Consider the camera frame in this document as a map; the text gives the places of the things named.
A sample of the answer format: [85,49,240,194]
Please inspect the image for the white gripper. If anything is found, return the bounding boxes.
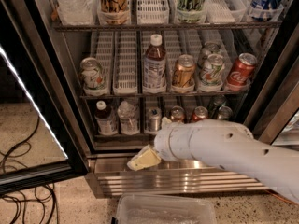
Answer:
[127,117,184,171]

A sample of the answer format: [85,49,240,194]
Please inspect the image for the clear water bottle bottom shelf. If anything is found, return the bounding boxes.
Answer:
[117,101,139,135]

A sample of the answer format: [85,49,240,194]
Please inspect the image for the clear water bottle shelf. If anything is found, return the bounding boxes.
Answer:
[117,101,139,135]
[57,0,96,25]

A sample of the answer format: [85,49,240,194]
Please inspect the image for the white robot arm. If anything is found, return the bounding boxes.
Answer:
[127,119,299,203]

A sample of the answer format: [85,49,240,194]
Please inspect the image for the silver can bottom shelf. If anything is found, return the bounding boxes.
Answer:
[146,107,162,134]

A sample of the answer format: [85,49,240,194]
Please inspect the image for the gold can bottom shelf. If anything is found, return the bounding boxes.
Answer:
[169,105,185,123]

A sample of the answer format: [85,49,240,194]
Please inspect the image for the gold can shelf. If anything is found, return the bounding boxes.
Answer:
[169,105,185,123]
[172,54,195,93]

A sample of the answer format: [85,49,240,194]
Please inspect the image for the brown tea bottle bottom shelf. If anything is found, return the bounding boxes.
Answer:
[94,100,118,136]

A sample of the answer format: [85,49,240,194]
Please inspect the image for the brown tea bottle shelf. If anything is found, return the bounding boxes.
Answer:
[94,100,118,136]
[143,34,166,93]

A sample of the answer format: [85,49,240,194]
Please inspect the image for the red can bottom shelf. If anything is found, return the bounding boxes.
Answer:
[190,106,208,122]

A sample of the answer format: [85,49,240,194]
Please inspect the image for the gold can middle shelf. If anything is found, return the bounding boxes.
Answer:
[172,54,195,93]

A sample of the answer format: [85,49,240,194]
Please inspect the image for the green can bottom shelf front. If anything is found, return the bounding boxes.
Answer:
[216,106,233,120]

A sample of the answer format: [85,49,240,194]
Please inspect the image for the green can bottom shelf rear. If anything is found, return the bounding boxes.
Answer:
[207,95,227,119]

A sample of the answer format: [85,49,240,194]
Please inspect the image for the brown tea bottle middle shelf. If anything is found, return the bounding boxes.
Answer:
[143,34,166,93]

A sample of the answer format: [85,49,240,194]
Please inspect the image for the stainless steel fridge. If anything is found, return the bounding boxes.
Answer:
[27,0,299,200]

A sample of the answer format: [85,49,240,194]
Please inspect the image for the black fridge glass door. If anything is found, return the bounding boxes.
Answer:
[0,0,89,194]

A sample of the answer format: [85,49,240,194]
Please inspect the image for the empty white tray top shelf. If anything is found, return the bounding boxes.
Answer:
[136,0,169,24]

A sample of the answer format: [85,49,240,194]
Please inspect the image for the green tall can top shelf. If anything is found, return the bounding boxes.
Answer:
[177,0,205,23]

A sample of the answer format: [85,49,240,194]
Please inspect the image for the right fridge glass door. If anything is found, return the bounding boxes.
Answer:
[238,27,299,145]

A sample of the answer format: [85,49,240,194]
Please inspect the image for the brown tall can top shelf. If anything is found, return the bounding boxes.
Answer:
[99,0,129,25]

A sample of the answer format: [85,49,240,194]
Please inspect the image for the clear water bottle top shelf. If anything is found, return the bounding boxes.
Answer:
[57,0,96,25]

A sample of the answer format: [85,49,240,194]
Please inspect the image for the blue can top shelf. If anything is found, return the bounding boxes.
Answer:
[248,0,282,21]

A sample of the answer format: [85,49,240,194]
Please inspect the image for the clear plastic bin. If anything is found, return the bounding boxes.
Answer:
[116,193,217,224]

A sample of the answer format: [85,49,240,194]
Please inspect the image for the white green can middle left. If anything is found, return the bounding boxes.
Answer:
[80,57,107,96]

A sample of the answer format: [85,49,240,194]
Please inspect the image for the white green can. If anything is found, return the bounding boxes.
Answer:
[199,53,225,92]
[80,57,107,96]

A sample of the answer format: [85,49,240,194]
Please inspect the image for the white green can middle front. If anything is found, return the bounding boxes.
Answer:
[199,53,225,92]

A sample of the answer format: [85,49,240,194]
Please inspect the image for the silver can middle rear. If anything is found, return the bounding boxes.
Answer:
[197,41,221,68]

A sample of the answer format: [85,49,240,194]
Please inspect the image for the red coca-cola can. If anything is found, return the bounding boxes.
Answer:
[224,53,257,91]

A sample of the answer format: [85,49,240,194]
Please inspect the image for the black floor cables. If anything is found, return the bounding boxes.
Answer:
[0,115,60,224]

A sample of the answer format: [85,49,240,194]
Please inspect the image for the orange cable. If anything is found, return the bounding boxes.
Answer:
[264,189,299,207]

